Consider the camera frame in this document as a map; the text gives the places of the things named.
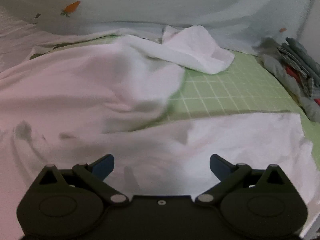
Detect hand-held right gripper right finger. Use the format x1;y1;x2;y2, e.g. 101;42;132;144
195;154;294;205

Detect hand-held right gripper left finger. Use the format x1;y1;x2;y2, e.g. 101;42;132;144
30;154;129;207

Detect white pants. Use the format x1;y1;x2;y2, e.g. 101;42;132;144
0;25;315;240

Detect pile of folded clothes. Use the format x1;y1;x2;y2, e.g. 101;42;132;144
260;36;320;123

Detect light blue printed blanket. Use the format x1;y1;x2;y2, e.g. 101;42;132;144
0;0;320;55

